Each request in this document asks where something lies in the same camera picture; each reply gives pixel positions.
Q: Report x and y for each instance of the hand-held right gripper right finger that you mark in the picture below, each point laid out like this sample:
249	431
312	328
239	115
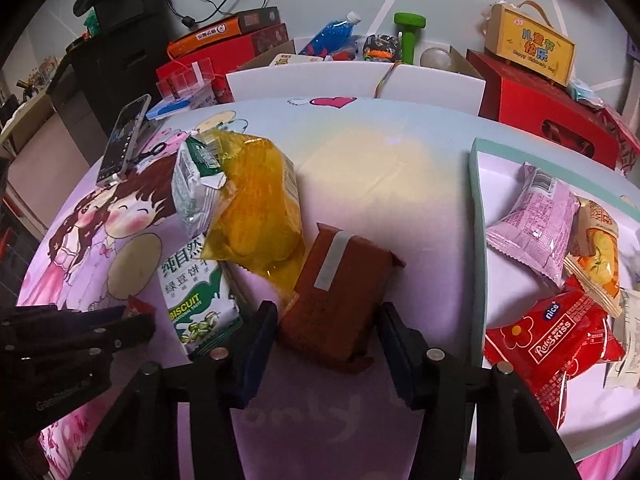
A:
395	350

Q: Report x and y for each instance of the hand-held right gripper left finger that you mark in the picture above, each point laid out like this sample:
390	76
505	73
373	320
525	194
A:
250	355

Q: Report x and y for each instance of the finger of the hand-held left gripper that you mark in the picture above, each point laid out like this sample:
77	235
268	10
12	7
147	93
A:
50	317
100	337

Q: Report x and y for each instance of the small red packet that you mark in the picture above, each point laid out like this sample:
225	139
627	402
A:
140	306

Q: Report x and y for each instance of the red-brown packet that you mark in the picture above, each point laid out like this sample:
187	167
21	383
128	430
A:
345	305

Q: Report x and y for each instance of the green white biscuit packet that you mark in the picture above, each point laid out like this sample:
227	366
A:
195	305

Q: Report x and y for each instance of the teal shallow cardboard tray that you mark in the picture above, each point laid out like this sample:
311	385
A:
505	280

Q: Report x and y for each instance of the yellow clear snack packet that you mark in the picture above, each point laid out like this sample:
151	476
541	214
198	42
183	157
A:
260	210

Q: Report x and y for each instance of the red flower-print snack packet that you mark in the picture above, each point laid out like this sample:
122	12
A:
550	345

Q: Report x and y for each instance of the green silver snack packet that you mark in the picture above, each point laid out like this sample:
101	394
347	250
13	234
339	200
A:
192	190

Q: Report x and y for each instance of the lilac pink snack packet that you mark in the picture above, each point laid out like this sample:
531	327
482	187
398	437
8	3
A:
537	220

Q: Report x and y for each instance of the orange printed snack packet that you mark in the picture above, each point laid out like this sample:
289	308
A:
597	255

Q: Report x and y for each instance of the cream white snack packet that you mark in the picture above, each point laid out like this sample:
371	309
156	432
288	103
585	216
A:
625	340

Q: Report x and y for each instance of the smartphone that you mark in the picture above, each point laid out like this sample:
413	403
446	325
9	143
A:
122	140

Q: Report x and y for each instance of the blue white pack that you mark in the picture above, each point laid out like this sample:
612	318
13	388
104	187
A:
175	105

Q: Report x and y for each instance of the black cabinet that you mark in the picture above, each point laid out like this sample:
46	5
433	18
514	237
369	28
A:
110	70

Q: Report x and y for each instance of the clear plastic container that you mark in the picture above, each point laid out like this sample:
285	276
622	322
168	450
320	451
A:
182	80

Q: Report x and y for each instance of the white cardboard box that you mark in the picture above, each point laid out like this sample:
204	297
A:
300	85

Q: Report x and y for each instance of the red gift box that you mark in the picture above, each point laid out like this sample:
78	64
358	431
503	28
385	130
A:
520	100

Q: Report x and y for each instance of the small yellow white box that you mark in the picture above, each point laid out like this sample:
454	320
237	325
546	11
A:
295	59

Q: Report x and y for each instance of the colourful toy clutter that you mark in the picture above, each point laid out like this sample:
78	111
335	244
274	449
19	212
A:
382	47

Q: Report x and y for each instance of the red cardboard box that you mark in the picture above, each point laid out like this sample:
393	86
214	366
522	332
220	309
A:
225	52

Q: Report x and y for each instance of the green dumbbell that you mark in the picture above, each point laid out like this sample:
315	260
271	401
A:
409	40

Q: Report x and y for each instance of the pink red patterned box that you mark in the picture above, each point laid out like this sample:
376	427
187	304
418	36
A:
622	135

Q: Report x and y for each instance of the orange box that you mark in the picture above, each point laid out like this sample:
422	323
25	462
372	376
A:
205	37

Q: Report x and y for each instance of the light blue wipes pack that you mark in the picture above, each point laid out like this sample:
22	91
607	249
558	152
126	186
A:
582	92

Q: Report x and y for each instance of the blue plastic bottle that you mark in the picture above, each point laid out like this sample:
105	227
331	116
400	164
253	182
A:
330	35

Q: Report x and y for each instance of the dark brown box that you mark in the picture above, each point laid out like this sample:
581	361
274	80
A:
257	19

